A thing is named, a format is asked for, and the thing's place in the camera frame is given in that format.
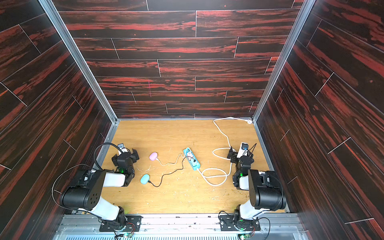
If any pink earbud case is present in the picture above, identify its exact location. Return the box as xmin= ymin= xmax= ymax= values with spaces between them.
xmin=149 ymin=152 xmax=158 ymax=161

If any white USB cable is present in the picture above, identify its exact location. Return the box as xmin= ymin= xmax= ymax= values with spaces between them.
xmin=155 ymin=147 xmax=193 ymax=166

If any blue earbud case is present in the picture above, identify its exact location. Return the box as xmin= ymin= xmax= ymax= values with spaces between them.
xmin=140 ymin=174 xmax=150 ymax=185

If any teal USB charger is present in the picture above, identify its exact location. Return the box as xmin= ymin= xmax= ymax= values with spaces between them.
xmin=190 ymin=159 xmax=199 ymax=168

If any pink USB charger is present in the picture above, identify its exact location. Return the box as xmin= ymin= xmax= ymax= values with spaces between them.
xmin=187 ymin=152 xmax=195 ymax=159

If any black USB cable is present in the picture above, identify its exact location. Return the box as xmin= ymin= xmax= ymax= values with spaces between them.
xmin=148 ymin=155 xmax=197 ymax=188

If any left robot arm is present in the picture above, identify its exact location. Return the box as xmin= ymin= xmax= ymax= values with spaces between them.
xmin=60 ymin=149 xmax=140 ymax=230

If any teal power strip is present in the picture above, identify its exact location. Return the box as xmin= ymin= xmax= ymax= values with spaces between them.
xmin=183 ymin=148 xmax=201 ymax=171

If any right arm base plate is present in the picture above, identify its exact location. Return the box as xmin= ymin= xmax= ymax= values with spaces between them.
xmin=218 ymin=215 xmax=261 ymax=232

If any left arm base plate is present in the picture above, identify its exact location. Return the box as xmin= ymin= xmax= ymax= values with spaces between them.
xmin=99 ymin=215 xmax=143 ymax=233

